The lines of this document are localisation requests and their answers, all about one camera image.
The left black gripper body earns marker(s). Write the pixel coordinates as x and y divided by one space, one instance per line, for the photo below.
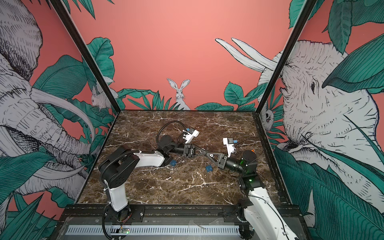
184 150

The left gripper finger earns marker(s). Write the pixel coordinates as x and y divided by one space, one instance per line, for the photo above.
198 154
199 147

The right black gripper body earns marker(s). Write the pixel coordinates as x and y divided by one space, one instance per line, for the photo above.
235 165

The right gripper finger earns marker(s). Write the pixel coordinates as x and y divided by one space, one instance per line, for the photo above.
213 154
213 160

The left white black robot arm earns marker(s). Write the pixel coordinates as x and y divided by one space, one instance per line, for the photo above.
118 166

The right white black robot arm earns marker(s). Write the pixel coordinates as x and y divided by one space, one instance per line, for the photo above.
258 209

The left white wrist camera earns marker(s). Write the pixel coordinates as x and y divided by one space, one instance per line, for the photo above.
189 134

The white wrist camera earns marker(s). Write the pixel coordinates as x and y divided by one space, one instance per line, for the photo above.
230 144
189 134

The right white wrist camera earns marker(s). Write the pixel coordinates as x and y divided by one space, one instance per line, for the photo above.
230 144

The black front mounting rail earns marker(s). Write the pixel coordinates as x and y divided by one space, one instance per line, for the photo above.
230 213

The white slotted cable duct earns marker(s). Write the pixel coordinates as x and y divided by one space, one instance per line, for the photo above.
151 230

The right black frame post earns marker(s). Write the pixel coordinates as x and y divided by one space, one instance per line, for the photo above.
297 29

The black frame post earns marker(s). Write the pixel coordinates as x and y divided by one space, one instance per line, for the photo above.
66 19
297 29

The left black frame post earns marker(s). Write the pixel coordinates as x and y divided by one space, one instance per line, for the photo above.
66 19

